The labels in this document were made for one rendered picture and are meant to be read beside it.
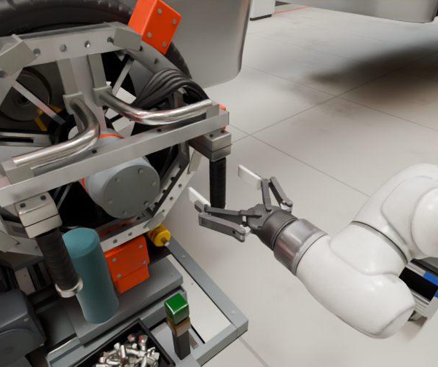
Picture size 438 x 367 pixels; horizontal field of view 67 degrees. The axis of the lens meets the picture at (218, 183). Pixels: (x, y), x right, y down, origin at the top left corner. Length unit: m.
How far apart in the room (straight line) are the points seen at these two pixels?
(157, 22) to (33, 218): 0.45
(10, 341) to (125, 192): 0.65
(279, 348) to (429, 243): 0.97
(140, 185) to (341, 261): 0.40
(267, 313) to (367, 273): 1.01
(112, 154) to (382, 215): 0.44
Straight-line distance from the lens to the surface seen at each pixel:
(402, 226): 0.55
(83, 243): 0.77
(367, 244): 0.54
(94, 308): 0.90
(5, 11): 0.76
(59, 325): 1.41
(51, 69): 1.29
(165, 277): 1.32
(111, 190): 0.67
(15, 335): 1.17
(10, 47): 0.69
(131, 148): 0.58
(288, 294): 1.57
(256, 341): 1.43
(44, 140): 0.86
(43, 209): 0.55
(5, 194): 0.56
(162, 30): 0.77
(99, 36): 0.72
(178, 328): 0.76
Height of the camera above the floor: 1.26
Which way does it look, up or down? 37 degrees down
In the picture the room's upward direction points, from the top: straight up
